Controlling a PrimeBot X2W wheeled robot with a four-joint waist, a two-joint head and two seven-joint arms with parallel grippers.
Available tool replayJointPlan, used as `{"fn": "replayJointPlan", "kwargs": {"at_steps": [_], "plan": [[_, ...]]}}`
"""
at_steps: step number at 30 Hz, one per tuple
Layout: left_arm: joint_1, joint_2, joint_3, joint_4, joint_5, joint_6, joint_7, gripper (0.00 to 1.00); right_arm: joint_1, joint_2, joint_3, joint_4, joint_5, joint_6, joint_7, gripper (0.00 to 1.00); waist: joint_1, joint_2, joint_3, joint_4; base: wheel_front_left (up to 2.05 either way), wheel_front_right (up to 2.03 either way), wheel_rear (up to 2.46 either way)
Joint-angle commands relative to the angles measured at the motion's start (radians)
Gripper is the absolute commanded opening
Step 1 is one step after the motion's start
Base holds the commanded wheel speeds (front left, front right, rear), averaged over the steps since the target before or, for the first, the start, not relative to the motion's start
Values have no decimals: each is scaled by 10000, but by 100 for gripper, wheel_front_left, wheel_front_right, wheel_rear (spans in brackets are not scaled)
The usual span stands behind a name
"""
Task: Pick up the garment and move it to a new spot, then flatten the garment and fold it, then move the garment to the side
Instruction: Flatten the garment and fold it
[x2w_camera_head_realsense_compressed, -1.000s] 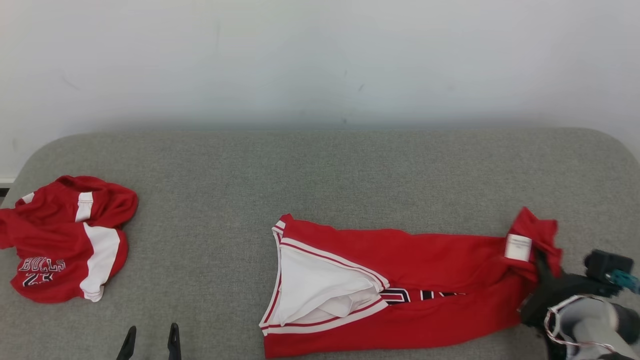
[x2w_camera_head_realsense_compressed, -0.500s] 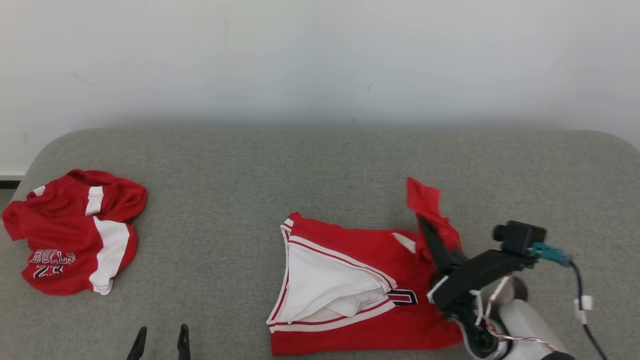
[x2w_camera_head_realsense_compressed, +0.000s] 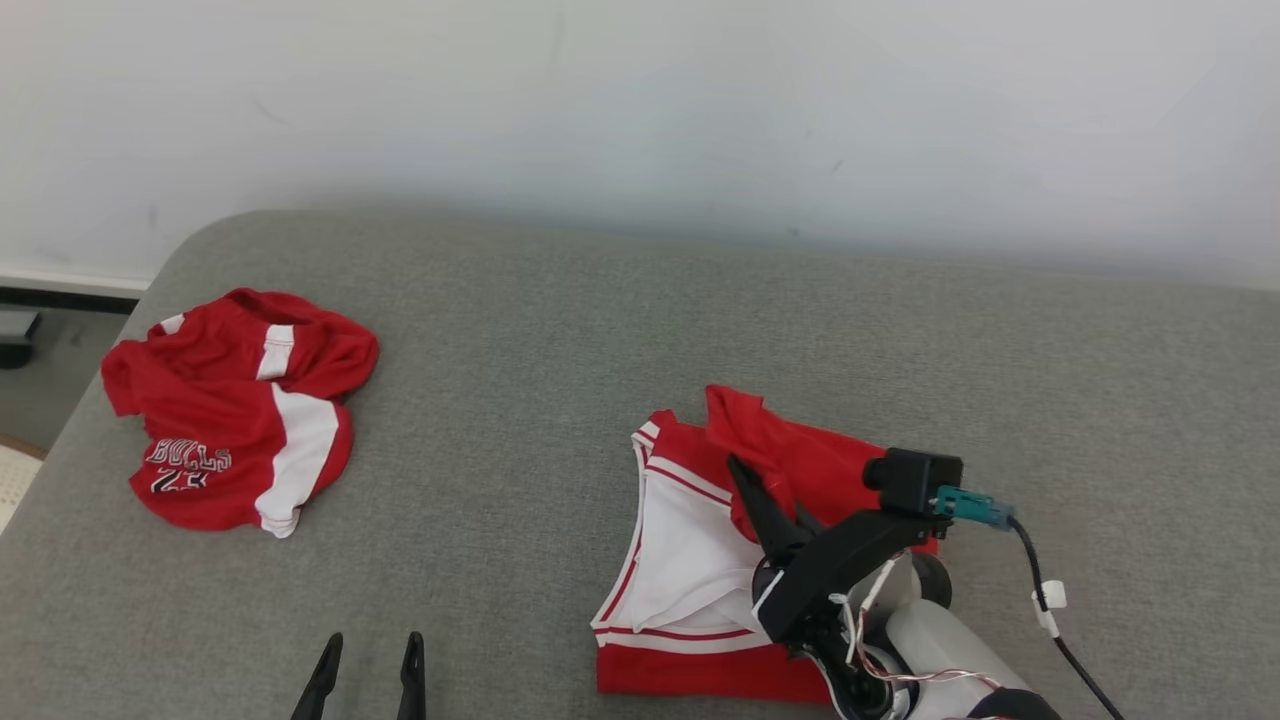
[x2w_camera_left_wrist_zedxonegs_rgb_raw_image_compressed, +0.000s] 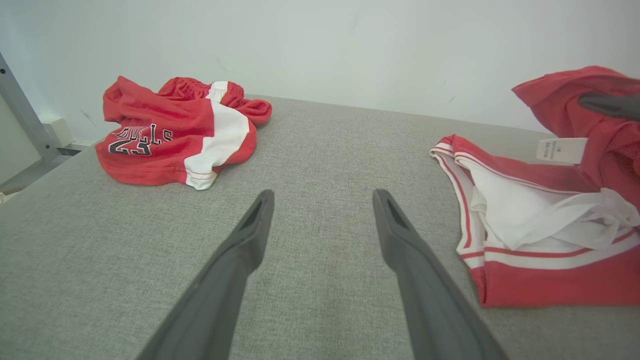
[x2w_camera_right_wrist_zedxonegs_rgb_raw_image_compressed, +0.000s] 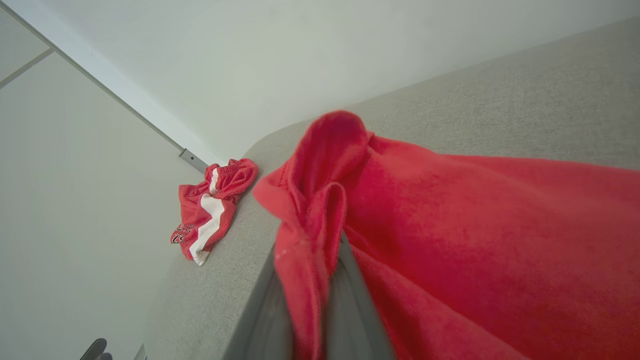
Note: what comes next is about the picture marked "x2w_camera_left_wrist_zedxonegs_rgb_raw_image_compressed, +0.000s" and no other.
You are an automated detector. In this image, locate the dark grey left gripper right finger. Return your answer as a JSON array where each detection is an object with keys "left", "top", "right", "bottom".
[{"left": 372, "top": 188, "right": 508, "bottom": 360}]

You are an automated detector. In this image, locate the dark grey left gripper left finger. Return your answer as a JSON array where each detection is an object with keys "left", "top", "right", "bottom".
[{"left": 137, "top": 189, "right": 276, "bottom": 360}]

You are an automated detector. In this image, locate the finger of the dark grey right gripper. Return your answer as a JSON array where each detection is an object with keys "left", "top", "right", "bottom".
[{"left": 578, "top": 91, "right": 640, "bottom": 122}]

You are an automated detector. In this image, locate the red Bulls 23 jersey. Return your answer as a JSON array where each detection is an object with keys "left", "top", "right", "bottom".
[{"left": 429, "top": 65, "right": 640, "bottom": 308}]

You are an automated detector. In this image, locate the red Bulls shorts white stripe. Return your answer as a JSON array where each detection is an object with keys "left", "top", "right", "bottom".
[{"left": 95, "top": 76, "right": 273, "bottom": 191}]

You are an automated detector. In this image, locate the white wall box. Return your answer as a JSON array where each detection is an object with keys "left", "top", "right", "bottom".
[{"left": 40, "top": 116, "right": 76, "bottom": 149}]

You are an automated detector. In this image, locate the grey metal frame bar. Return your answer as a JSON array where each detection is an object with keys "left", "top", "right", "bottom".
[{"left": 0, "top": 52, "right": 73, "bottom": 195}]

